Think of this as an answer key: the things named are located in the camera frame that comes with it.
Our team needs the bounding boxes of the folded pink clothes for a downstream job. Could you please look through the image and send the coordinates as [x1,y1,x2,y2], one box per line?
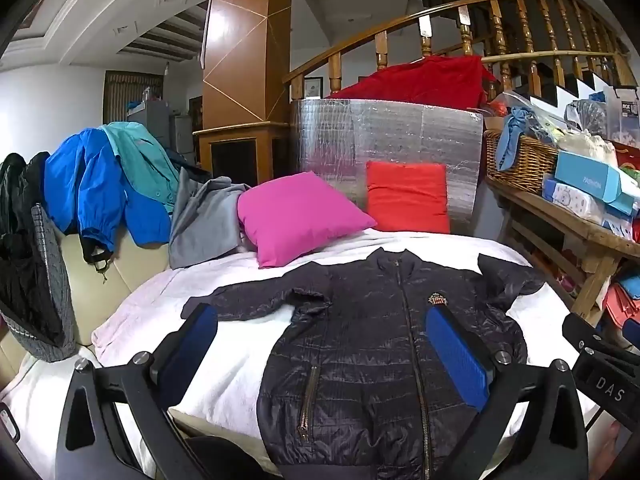
[602,280,640,331]

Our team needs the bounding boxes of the grey checked cloth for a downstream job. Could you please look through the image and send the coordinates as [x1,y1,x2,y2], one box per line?
[0,203,78,363]

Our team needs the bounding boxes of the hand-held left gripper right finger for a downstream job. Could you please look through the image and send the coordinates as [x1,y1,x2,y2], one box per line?
[425,305,590,480]

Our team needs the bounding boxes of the black shiny jacket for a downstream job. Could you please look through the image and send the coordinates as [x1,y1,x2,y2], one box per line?
[0,152,68,346]

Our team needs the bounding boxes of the black quilted jacket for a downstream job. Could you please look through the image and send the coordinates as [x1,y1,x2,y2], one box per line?
[181,247,546,480]

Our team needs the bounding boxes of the cream cloth bundle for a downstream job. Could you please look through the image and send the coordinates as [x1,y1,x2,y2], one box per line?
[557,129,618,166]

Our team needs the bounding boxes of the small grey refrigerator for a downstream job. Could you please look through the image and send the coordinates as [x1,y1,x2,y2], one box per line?
[172,114,195,161]

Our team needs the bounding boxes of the wooden table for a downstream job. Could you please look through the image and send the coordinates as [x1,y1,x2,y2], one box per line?
[487,177,640,328]

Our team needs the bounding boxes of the wooden stair railing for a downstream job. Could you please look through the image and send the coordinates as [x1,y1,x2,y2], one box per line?
[282,0,638,101]

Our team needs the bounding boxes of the wicker basket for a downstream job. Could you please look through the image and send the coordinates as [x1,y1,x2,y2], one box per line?
[482,129,560,196]

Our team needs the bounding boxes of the red blanket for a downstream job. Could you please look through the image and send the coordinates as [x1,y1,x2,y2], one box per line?
[327,55,498,111]

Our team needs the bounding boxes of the white printed tissue pack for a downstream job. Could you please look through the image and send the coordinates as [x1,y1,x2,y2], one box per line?
[542,176,618,226]

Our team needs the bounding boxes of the pink cushion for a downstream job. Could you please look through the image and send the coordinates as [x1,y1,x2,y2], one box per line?
[236,171,378,269]

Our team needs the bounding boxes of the grey garment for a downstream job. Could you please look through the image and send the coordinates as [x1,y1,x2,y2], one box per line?
[168,166,252,270]

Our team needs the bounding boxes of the white bed sheet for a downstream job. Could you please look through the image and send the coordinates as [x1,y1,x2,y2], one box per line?
[0,227,601,480]

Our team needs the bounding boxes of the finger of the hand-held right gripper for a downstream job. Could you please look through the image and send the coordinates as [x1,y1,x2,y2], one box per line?
[562,312,640,368]

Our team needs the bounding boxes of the silver foil insulation mat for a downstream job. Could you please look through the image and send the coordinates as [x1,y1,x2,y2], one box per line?
[290,99,485,235]

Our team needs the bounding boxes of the dark patterned plastic bag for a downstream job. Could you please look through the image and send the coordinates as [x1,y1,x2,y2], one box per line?
[565,99,608,136]

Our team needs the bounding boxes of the beige leather sofa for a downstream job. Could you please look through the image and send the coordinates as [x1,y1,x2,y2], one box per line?
[0,230,173,391]

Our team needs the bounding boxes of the blue cloth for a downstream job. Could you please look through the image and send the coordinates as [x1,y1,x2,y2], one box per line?
[495,107,538,171]

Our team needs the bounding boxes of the white printed case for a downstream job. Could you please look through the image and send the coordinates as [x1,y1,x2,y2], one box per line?
[0,402,21,456]

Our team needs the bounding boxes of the wooden pillar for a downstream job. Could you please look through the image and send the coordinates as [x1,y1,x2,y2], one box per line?
[192,0,293,173]

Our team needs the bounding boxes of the light blue cardboard box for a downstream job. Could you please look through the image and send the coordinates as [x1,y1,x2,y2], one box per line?
[554,150,640,217]

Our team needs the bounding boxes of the tall grey refrigerator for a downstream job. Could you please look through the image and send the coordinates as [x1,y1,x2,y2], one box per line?
[127,100,171,133]

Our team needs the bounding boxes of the brown curtain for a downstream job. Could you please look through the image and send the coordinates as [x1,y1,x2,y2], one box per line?
[103,71,165,126]

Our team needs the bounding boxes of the teal shirt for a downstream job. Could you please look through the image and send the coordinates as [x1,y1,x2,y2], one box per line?
[102,121,182,216]

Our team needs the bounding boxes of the clear plastic storage box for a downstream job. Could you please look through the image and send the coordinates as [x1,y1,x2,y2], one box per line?
[602,85,640,148]

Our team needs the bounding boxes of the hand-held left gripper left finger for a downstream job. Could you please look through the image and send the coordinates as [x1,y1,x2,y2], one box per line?
[55,303,219,480]

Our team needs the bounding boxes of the red cushion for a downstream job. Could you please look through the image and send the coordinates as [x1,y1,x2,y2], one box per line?
[365,161,452,235]

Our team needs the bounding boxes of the blue jacket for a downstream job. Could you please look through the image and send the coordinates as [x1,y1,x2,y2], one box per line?
[44,127,173,265]

